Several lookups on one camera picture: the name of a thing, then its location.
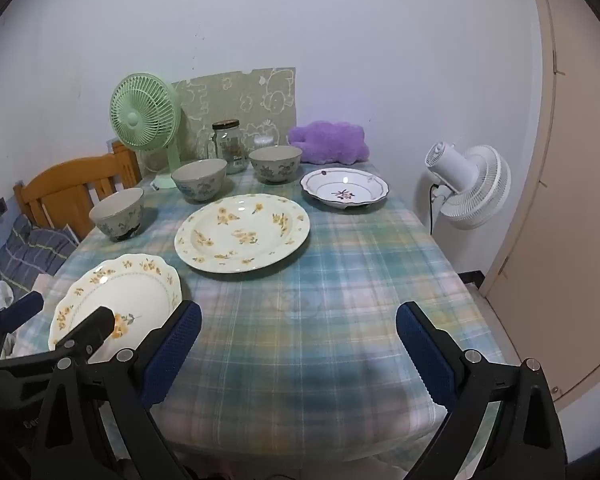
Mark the large round yellow floral plate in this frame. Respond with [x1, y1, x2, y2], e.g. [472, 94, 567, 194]
[174, 193, 311, 274]

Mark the white plate with red rim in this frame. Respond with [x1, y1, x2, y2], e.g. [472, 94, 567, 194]
[300, 167, 391, 211]

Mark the white standing fan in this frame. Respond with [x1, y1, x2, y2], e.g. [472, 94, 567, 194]
[424, 142, 512, 236]

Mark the blue striped pillow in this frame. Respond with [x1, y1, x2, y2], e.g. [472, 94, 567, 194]
[0, 215, 78, 306]

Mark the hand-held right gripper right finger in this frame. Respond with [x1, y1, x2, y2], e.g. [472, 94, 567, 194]
[396, 301, 568, 480]

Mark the floral ceramic bowl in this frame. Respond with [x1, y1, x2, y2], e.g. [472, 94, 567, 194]
[248, 145, 303, 184]
[89, 187, 146, 242]
[171, 158, 228, 203]

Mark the green desk fan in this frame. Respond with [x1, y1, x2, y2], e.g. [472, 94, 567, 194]
[110, 73, 182, 190]

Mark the beige door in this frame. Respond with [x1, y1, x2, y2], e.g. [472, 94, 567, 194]
[480, 0, 600, 411]

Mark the purple plush cushion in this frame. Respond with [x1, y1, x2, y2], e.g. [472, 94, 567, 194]
[286, 120, 370, 165]

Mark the glass jar with dark lid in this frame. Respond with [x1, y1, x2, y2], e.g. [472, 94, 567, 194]
[207, 119, 246, 175]

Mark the green patterned cloth on wall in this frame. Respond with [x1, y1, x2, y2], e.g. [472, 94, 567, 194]
[172, 66, 297, 161]

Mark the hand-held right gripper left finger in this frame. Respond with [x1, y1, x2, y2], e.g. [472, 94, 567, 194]
[30, 301, 203, 480]

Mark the scalloped yellow floral plate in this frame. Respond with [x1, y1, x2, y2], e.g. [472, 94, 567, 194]
[48, 253, 183, 365]

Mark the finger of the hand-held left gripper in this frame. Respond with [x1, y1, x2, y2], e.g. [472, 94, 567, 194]
[0, 291, 46, 361]
[0, 306, 117, 376]

